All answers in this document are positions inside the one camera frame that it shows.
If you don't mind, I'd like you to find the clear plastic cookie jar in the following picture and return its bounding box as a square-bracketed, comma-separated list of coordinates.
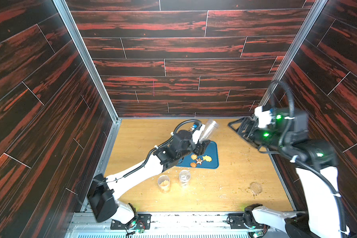
[198, 119, 219, 143]

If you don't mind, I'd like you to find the clear round jar lid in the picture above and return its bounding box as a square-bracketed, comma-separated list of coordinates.
[249, 182, 263, 196]

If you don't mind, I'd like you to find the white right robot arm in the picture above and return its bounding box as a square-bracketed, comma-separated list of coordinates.
[235, 80, 350, 238]

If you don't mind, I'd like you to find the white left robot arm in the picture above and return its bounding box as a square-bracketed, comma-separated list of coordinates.
[87, 119, 219, 228]

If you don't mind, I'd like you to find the clear empty plastic jar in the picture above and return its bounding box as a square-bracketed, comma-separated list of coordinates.
[179, 170, 191, 187]

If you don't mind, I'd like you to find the clear jar with yellow snacks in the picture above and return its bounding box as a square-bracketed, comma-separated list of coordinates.
[157, 175, 171, 193]

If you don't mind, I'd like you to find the brown star iced cookie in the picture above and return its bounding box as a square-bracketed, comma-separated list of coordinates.
[196, 158, 203, 165]

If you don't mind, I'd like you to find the blue plastic tray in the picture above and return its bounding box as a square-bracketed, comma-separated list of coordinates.
[177, 141, 219, 169]

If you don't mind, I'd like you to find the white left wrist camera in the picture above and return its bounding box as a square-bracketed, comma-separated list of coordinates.
[189, 124, 205, 144]

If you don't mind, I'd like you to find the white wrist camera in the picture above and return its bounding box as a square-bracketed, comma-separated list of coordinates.
[189, 124, 205, 144]
[254, 106, 275, 129]

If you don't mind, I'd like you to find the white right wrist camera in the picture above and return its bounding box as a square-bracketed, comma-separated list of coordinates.
[254, 106, 275, 129]

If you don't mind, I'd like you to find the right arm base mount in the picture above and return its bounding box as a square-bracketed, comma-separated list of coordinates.
[227, 203, 270, 238]

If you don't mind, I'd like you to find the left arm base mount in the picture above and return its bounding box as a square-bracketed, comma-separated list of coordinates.
[110, 203, 152, 233]

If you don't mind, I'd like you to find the aluminium corner post right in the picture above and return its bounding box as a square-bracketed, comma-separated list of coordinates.
[258, 0, 328, 106]

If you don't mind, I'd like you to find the aluminium corner post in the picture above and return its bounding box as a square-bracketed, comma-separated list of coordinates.
[52, 0, 119, 123]
[258, 0, 328, 106]

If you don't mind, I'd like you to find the aluminium corner post left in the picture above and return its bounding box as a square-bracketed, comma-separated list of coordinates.
[52, 0, 119, 123]

